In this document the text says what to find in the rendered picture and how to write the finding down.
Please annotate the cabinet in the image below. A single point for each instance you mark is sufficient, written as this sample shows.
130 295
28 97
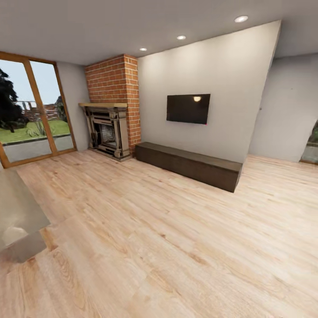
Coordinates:
211 170

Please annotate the wall mounted tv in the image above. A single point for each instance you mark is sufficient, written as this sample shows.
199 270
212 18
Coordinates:
188 108

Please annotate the door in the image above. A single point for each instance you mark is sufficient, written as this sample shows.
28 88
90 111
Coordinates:
34 120

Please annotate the coffee table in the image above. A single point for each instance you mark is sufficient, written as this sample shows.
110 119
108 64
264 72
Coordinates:
21 218

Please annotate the wood fireplace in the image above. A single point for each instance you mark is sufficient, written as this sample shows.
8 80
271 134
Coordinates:
108 131

